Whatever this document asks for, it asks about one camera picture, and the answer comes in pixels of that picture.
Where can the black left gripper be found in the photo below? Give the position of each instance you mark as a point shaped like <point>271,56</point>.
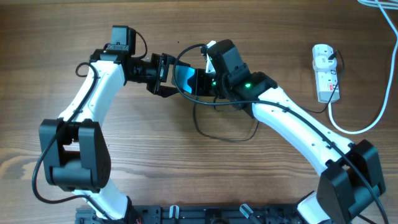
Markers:
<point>156,88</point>

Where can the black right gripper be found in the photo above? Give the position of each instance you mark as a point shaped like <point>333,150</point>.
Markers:
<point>201,74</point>

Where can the teal Galaxy smartphone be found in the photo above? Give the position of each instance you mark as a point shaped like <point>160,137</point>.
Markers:
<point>184,73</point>

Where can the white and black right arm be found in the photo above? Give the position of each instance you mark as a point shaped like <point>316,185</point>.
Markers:
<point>350,173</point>

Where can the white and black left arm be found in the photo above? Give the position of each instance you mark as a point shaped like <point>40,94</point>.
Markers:
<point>75,161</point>

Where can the white USB charger plug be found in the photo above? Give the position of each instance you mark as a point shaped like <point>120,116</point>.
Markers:
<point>323,63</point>

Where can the white power strip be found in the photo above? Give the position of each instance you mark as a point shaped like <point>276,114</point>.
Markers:
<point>326,81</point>

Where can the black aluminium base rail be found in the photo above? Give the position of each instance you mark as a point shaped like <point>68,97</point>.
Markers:
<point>154,214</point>

